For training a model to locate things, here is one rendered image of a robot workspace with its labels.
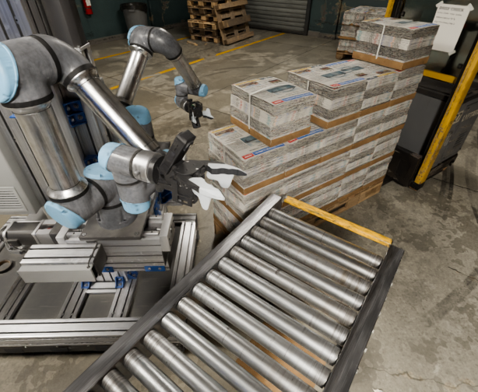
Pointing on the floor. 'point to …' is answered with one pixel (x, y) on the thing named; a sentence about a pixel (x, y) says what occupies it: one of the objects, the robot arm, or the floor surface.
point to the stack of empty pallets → (208, 20)
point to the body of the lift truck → (437, 91)
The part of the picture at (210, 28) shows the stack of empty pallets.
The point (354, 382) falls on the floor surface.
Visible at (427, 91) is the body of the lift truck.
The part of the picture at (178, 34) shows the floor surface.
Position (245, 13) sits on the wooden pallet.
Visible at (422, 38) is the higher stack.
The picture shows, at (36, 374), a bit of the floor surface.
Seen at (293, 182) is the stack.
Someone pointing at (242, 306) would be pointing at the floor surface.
